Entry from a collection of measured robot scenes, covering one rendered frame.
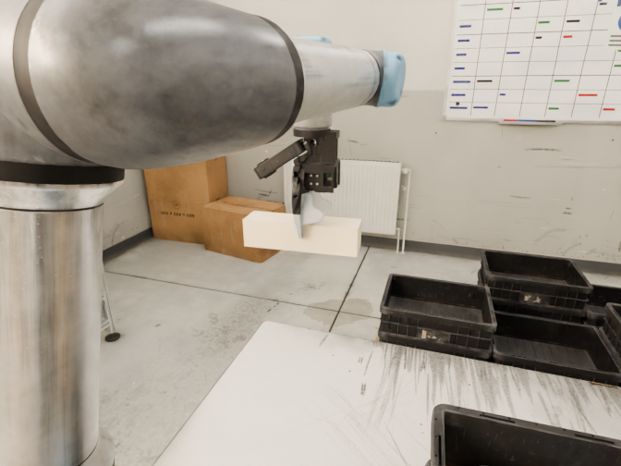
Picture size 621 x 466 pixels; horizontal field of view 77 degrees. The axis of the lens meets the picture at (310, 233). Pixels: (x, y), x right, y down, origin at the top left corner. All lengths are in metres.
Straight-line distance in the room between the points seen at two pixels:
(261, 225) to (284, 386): 0.39
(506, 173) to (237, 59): 3.16
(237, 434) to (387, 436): 0.30
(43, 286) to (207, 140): 0.17
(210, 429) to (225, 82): 0.76
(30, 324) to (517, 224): 3.34
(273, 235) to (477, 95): 2.62
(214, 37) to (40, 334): 0.25
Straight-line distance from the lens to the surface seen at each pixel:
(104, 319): 2.50
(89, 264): 0.36
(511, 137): 3.31
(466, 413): 0.63
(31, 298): 0.35
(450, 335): 1.52
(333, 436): 0.88
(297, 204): 0.75
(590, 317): 2.00
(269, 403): 0.94
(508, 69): 3.27
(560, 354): 1.85
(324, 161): 0.75
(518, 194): 3.41
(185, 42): 0.25
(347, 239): 0.77
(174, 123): 0.25
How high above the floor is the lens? 1.36
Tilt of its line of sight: 21 degrees down
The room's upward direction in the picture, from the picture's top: straight up
